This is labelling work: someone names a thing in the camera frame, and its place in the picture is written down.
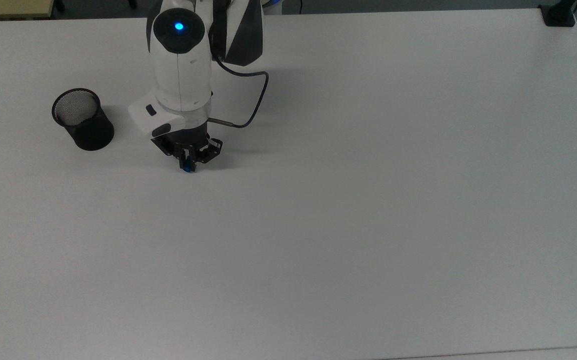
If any black mesh pen cup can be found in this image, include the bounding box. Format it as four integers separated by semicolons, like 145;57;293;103
51;87;116;152

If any yellow wooden table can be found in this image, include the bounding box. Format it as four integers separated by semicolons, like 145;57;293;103
0;0;55;21

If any black table clamp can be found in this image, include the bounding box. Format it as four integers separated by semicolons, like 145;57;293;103
538;0;577;28

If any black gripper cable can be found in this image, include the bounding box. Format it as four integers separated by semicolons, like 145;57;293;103
210;54;271;130

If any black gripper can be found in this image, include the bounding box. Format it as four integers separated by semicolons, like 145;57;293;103
151;125;224;172

